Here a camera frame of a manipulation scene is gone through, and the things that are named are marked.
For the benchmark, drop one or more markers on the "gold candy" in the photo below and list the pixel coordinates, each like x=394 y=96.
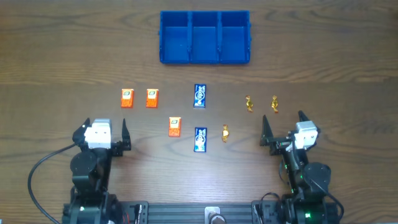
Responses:
x=225 y=133
x=275 y=104
x=249 y=104

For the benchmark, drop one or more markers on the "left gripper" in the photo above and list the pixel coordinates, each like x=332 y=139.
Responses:
x=116 y=148

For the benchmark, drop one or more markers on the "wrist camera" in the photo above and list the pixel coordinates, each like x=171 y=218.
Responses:
x=98 y=133
x=306 y=133

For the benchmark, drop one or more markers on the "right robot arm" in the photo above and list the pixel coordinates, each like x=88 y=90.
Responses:
x=317 y=177

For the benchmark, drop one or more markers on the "blue tray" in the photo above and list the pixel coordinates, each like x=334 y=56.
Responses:
x=203 y=43

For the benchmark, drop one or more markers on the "orange candy box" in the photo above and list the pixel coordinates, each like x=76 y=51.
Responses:
x=127 y=99
x=174 y=127
x=152 y=99

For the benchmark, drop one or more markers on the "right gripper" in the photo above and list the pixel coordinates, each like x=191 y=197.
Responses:
x=278 y=146

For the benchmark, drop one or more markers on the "mounting rail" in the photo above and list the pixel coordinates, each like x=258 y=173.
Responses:
x=180 y=213

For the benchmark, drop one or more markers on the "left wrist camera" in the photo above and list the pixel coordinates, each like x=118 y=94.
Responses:
x=98 y=133

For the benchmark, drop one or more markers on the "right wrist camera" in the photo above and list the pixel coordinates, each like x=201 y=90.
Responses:
x=306 y=133

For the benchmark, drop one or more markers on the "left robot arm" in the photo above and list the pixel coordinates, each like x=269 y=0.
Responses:
x=82 y=165

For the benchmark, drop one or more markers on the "blue candy pack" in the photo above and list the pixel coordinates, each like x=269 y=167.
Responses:
x=200 y=96
x=200 y=140

